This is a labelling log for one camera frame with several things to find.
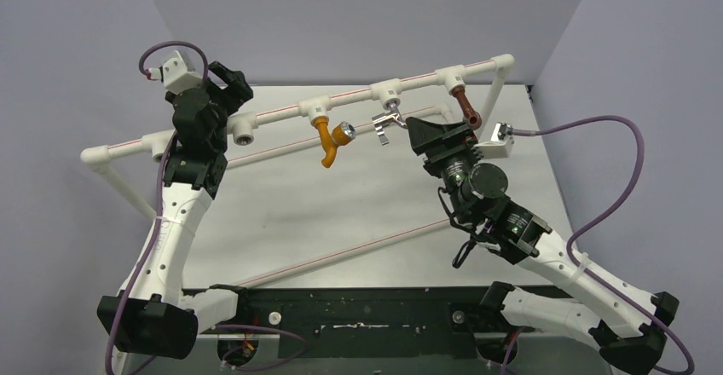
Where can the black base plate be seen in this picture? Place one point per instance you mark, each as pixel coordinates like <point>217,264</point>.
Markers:
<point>357,323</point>

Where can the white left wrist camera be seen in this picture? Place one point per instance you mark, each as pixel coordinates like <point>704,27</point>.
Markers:
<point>177,73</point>

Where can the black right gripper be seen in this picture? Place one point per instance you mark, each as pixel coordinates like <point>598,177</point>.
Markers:
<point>443,150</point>

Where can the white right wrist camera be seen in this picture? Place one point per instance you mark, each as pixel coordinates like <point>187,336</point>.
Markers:
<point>500,144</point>

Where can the white pipe frame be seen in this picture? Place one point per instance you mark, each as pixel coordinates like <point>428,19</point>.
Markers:
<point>483,81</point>

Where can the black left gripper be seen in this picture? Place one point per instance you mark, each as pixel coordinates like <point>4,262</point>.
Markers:
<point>237,85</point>

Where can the orange faucet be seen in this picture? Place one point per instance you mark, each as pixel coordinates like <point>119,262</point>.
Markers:
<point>331,140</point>

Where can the brown faucet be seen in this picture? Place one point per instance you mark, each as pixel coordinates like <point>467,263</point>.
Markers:
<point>471,117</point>

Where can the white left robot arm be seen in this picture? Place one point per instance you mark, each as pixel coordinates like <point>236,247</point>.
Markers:
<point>146,317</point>

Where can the chrome faucet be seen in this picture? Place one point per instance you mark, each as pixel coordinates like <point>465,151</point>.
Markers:
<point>390,116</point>

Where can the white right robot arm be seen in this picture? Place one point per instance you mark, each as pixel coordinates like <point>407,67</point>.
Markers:
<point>627,326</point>

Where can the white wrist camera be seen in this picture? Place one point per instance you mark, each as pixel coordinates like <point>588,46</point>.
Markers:
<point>177,73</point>
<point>500,144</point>

